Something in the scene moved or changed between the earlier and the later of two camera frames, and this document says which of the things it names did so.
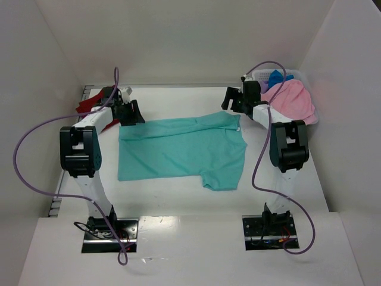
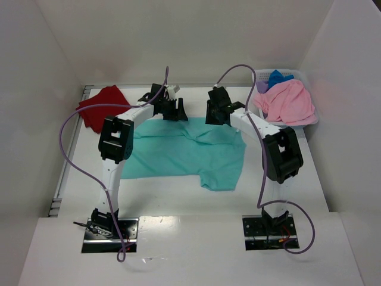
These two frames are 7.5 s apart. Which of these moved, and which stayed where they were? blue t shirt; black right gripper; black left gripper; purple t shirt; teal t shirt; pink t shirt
Moved: black left gripper; black right gripper
Stayed: blue t shirt; teal t shirt; pink t shirt; purple t shirt
